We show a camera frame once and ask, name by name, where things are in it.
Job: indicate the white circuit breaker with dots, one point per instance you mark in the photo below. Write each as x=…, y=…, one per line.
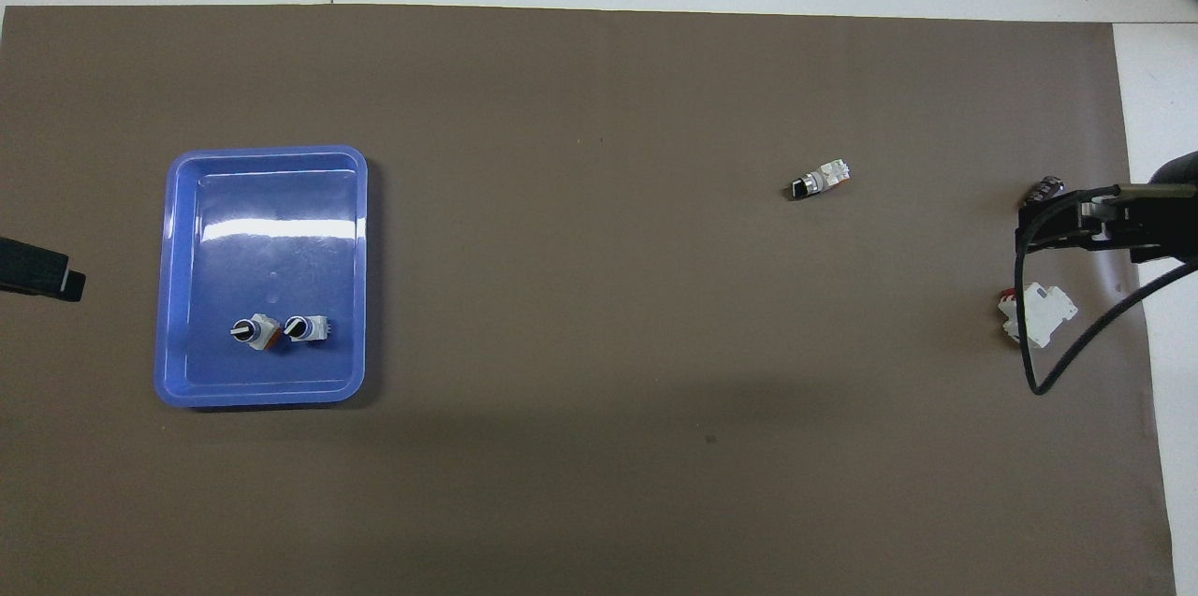
x=1044, y=313

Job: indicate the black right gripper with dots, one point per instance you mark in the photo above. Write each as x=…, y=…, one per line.
x=1170, y=231

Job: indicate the blue plastic tray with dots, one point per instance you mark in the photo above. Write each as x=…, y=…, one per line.
x=271, y=250

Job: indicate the rotary switch with white base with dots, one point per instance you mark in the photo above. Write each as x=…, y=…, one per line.
x=301, y=327

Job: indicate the rotary switch with orange base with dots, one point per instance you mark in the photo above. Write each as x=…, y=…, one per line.
x=251, y=330

